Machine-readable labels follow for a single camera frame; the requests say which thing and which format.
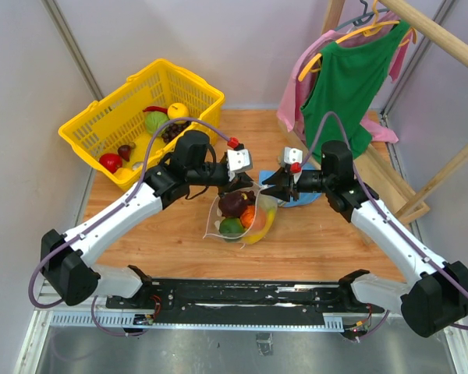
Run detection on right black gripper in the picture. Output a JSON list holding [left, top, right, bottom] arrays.
[[261, 168, 333, 202]]

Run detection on dark purple toy fruit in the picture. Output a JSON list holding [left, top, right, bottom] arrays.
[[218, 191, 251, 217]]

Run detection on dark red toy grapes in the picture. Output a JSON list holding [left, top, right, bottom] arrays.
[[241, 191, 256, 205]]

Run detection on clear dotted zip top bag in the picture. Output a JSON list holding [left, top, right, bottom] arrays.
[[204, 184, 278, 246]]

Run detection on rough orange toy tangerine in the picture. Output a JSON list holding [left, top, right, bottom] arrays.
[[240, 205, 267, 231]]

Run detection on yellow green toy mango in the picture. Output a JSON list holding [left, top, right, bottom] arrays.
[[218, 217, 245, 237]]

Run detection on yellow toy banana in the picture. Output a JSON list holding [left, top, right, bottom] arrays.
[[241, 209, 276, 245]]

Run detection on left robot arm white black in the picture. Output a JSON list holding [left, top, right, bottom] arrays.
[[41, 130, 253, 309]]

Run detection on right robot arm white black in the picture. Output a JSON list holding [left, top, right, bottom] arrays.
[[262, 140, 468, 337]]

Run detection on blue cartoon print cloth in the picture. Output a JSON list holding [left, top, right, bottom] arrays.
[[259, 165, 320, 210]]

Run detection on pink shirt on hanger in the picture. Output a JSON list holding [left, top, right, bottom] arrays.
[[276, 11, 408, 143]]

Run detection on dark toy grapes bunch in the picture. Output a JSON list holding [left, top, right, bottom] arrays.
[[161, 122, 190, 143]]

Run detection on yellow toy apple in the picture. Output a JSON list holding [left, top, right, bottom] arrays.
[[167, 102, 190, 119]]

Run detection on yellow toy bell pepper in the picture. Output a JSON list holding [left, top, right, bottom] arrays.
[[113, 168, 133, 180]]

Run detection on yellow plastic shopping basket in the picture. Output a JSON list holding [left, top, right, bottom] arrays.
[[58, 58, 225, 191]]

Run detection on red toy chili pepper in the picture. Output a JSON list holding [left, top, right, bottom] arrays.
[[142, 106, 168, 114]]

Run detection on dark red toy fig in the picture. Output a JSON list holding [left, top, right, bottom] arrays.
[[117, 143, 136, 162]]

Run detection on red toy apple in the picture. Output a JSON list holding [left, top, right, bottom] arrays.
[[99, 153, 123, 174]]

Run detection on green shirt on hanger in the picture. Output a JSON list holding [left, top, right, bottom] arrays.
[[300, 21, 410, 158]]

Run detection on yellow clothes hanger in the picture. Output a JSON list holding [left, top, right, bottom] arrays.
[[297, 1, 399, 82]]

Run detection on grey clothes hanger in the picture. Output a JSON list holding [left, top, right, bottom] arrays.
[[334, 0, 390, 32]]

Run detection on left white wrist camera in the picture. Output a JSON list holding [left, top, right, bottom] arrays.
[[226, 149, 253, 181]]

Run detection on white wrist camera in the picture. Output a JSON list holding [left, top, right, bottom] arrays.
[[226, 149, 253, 181], [278, 146, 303, 168]]

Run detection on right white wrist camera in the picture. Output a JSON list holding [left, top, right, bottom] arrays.
[[278, 146, 303, 168]]

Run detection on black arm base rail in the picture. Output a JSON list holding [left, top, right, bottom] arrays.
[[105, 278, 383, 328]]

